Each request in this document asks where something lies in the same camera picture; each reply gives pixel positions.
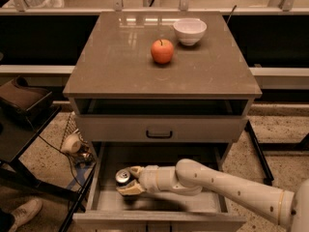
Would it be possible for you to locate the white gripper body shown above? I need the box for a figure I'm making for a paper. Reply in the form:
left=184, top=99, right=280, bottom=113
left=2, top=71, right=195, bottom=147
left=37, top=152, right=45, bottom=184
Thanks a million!
left=138, top=165, right=159, bottom=192

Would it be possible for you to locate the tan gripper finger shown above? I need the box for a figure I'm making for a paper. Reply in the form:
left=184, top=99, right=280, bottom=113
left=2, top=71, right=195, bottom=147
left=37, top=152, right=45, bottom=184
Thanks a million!
left=128, top=166, right=144, bottom=179
left=116, top=180, right=146, bottom=196

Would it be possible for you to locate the blue pepsi can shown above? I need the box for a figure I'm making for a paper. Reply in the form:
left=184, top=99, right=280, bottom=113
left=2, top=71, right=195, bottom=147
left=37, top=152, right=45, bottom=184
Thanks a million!
left=115, top=168, right=132, bottom=187

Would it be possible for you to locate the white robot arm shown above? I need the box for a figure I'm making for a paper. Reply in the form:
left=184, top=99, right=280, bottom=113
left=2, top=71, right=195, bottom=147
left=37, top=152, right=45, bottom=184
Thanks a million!
left=115, top=159, right=309, bottom=232

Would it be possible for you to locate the open middle drawer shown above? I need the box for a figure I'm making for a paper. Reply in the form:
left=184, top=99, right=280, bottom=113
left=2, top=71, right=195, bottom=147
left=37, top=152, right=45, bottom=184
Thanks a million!
left=72, top=141, right=247, bottom=232

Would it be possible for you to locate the grey drawer cabinet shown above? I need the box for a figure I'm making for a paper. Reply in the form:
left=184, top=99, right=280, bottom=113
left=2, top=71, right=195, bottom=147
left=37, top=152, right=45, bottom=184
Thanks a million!
left=64, top=11, right=261, bottom=232

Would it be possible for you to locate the white round device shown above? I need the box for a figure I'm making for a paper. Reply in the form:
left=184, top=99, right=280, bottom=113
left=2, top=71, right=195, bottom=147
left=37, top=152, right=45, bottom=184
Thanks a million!
left=61, top=133, right=81, bottom=154

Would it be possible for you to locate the white sneaker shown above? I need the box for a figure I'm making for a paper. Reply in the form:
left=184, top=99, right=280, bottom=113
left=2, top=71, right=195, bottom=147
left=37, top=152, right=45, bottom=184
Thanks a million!
left=9, top=198, right=42, bottom=232

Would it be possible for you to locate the black metal leg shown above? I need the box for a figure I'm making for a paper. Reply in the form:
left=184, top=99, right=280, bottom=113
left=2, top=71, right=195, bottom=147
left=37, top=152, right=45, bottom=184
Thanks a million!
left=245, top=122, right=274, bottom=186

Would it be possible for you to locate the black side table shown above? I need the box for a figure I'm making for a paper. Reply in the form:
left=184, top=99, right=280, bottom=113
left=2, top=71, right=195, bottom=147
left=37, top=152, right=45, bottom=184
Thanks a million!
left=0, top=105, right=94, bottom=232

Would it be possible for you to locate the orange apple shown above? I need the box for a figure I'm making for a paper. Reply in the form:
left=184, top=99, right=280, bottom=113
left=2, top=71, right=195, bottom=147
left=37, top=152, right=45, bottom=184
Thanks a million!
left=151, top=39, right=174, bottom=64

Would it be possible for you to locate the brown padded object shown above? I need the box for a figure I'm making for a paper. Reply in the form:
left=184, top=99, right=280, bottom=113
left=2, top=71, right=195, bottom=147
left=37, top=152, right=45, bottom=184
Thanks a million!
left=0, top=76, right=53, bottom=117

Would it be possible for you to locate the white bowl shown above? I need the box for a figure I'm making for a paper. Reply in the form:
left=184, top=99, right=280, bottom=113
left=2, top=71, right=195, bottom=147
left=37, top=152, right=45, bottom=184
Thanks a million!
left=173, top=18, right=207, bottom=45

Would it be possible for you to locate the closed top drawer black handle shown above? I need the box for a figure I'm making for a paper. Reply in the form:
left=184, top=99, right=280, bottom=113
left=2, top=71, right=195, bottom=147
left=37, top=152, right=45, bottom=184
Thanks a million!
left=75, top=115, right=248, bottom=143

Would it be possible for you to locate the black cable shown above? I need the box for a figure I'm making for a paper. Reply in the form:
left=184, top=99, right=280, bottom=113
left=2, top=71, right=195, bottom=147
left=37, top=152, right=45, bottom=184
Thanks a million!
left=27, top=116, right=85, bottom=191

